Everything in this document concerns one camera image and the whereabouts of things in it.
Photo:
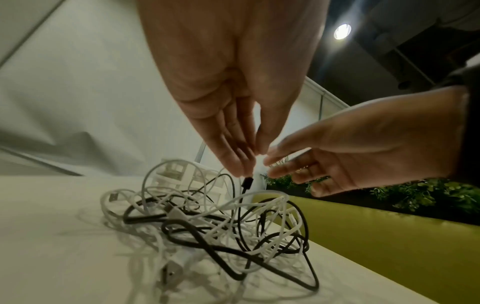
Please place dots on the person's left hand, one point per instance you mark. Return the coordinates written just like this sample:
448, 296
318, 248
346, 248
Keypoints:
232, 59

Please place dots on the person's right hand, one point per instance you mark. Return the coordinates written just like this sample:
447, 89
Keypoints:
393, 139

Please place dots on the person's right forearm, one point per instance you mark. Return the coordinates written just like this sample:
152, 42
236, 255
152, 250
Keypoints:
470, 133

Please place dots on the green plant hedge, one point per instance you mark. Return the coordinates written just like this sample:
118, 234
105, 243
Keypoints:
431, 196

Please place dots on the yellow-green sofa backrest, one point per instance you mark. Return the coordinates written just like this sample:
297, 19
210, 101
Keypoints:
375, 237

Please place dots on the round ceiling light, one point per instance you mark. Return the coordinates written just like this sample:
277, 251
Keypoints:
342, 31

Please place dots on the white plastic rack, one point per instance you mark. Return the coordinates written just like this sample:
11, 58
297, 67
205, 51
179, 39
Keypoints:
176, 173

